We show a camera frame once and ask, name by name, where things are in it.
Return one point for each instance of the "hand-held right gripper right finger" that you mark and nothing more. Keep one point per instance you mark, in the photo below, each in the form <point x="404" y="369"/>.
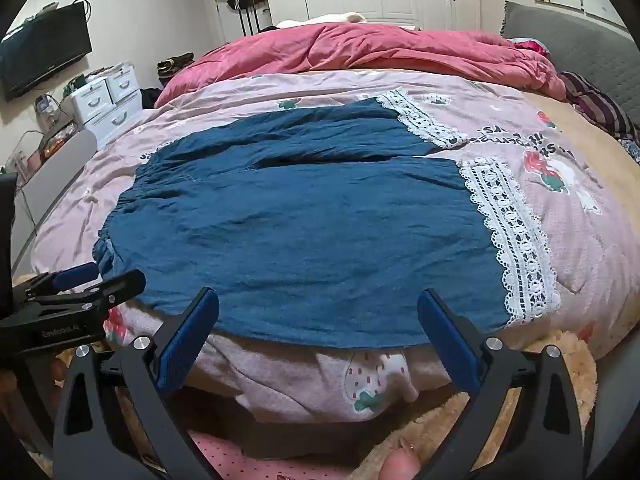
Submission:
<point x="450" y="340"/>

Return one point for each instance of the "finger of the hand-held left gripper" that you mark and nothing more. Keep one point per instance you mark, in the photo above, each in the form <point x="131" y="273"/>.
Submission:
<point x="75" y="275"/>
<point x="117" y="287"/>

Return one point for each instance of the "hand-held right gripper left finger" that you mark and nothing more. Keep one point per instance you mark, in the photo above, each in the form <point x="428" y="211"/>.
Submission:
<point x="192" y="340"/>

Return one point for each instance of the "blue denim pants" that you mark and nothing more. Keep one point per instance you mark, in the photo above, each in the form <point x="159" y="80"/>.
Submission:
<point x="300" y="220"/>

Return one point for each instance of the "beige fluffy blanket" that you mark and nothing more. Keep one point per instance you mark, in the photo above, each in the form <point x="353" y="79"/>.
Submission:
<point x="440" y="425"/>

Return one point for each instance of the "grey bed footboard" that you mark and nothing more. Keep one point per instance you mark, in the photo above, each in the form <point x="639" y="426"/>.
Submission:
<point x="60" y="170"/>

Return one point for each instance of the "pink dotted garment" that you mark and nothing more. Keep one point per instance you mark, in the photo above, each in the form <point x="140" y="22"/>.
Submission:
<point x="235" y="457"/>

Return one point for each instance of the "white drawer chest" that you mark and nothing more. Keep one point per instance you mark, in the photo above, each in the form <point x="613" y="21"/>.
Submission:
<point x="107" y="97"/>

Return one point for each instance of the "black flat television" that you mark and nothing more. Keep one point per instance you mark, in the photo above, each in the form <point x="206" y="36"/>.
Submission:
<point x="45" y="52"/>

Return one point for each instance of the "dark olive bag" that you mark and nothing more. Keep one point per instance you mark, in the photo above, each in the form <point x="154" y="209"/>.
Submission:
<point x="175" y="62"/>

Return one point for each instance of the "beige bed sheet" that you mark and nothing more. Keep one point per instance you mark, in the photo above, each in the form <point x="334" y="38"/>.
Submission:
<point x="590" y="150"/>

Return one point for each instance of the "floral blue pillow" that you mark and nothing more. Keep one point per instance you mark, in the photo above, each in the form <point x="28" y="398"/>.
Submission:
<point x="632" y="150"/>

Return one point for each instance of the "striped dark cloth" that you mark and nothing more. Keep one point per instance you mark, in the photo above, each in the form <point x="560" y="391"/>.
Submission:
<point x="595" y="102"/>

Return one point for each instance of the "pink strawberry printed blanket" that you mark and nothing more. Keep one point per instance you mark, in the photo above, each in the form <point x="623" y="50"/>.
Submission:
<point x="325" y="85"/>

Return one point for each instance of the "red comforter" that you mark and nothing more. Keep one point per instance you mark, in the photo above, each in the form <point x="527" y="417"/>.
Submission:
<point x="350" y="45"/>

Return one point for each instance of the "grey padded headboard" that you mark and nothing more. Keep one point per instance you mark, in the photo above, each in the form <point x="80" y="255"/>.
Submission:
<point x="575" y="40"/>

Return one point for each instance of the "white pillow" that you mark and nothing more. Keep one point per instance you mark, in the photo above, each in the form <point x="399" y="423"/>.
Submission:
<point x="320" y="19"/>

